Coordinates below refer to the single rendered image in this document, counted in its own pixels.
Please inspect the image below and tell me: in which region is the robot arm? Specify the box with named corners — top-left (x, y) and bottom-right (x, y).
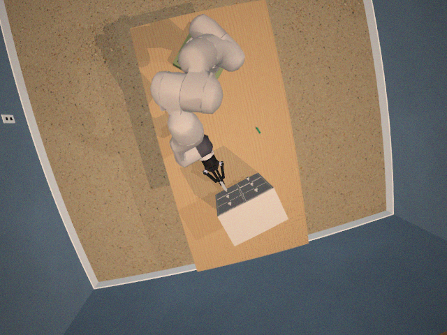
top-left (150, 14), bottom-right (245, 168)

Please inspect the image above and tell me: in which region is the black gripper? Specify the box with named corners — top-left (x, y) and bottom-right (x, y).
top-left (202, 154), bottom-right (226, 190)

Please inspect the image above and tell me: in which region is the beige small chest of drawers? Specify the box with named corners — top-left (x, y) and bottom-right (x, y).
top-left (215, 173), bottom-right (288, 246)

